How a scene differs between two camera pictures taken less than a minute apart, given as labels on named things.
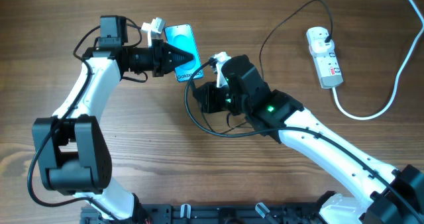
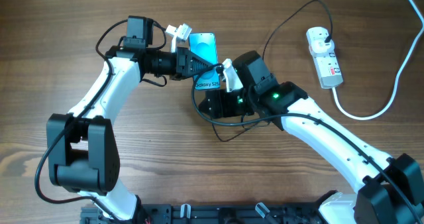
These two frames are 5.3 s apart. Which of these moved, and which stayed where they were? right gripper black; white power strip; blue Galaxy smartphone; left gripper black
Moved: left gripper black; blue Galaxy smartphone
Stayed: white power strip; right gripper black
